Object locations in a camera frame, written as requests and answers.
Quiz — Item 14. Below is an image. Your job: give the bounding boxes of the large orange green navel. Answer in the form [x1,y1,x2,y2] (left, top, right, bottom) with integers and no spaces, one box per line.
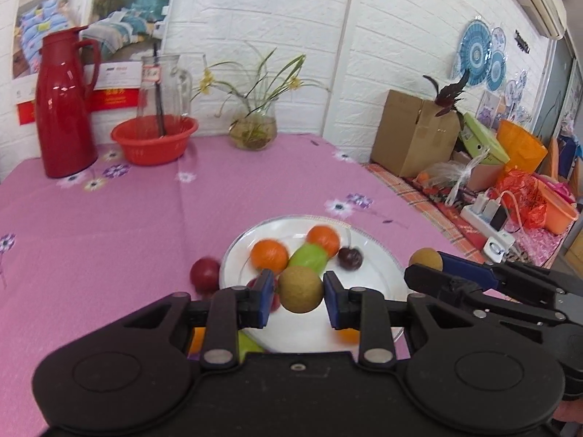
[335,328,360,346]

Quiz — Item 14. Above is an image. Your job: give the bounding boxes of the brown longan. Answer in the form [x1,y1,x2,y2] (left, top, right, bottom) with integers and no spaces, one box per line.
[278,265,324,314]
[408,248,444,271]

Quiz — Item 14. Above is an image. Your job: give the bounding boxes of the red apple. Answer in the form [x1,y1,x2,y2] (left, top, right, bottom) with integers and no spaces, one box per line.
[247,277,281,313]

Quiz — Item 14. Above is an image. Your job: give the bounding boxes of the dark cherry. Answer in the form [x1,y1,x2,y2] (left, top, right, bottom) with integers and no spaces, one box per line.
[337,229,364,271]

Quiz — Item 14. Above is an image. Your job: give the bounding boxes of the small green fruit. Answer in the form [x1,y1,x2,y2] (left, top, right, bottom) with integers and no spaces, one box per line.
[289,243,329,275]

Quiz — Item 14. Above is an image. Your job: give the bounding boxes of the large green mango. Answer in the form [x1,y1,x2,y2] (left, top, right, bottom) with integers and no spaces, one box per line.
[238,330,265,361]

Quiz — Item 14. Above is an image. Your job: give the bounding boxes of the dark red plum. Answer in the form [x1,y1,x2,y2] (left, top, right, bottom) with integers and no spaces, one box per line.
[190,256,220,295]

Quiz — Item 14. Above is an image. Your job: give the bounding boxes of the large orange rear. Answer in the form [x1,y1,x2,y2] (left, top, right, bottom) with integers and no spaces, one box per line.
[189,327,206,355]

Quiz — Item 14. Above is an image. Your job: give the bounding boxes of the white power strip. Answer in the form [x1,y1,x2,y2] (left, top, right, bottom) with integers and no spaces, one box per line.
[461,192,516,263]

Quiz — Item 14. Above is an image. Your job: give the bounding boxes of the white oval plate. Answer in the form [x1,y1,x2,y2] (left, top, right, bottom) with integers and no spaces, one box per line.
[219,215,409,353]

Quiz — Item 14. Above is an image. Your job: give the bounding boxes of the mandarin with stem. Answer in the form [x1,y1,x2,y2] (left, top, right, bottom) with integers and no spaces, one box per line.
[250,239,290,274]

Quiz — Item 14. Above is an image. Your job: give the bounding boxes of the small mandarin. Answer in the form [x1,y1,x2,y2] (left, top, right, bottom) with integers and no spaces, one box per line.
[305,225,341,259]

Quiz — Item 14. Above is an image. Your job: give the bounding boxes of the white plastic bag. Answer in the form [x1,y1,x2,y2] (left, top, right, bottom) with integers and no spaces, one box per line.
[418,148,493,207]

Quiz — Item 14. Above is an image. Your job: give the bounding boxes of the orange plastic container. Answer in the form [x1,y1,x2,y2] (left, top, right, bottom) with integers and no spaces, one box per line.
[496,119,547,174]

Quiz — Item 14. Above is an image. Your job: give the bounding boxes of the cardboard box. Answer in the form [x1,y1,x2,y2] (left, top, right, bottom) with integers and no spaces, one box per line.
[371,90,461,178]

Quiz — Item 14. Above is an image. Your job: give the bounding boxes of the pink floral tablecloth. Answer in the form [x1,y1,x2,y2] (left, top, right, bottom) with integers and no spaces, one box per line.
[1,134,480,436]

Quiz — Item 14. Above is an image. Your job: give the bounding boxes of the glass vase with plant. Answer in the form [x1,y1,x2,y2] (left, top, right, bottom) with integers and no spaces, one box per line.
[192,47,327,151]

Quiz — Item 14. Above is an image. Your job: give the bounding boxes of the dark red leaf plant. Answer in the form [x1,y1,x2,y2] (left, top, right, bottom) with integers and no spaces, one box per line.
[423,69,470,129]

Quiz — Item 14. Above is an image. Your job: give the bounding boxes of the red plastic basin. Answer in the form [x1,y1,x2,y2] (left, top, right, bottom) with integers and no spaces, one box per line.
[111,115,199,167]

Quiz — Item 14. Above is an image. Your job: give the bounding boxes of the glass pitcher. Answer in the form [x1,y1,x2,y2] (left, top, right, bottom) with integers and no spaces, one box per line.
[136,46,193,140]

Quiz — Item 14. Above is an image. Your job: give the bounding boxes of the red thermos jug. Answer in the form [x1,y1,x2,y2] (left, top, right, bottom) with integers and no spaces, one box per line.
[35,27,101,178]

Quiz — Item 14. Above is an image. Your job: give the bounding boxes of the blue decorative wall plates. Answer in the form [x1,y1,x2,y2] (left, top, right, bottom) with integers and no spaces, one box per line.
[451,19,507,92]

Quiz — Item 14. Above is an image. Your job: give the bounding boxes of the wall calendar poster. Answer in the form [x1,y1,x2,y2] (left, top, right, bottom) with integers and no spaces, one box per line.
[12,0,173,124]

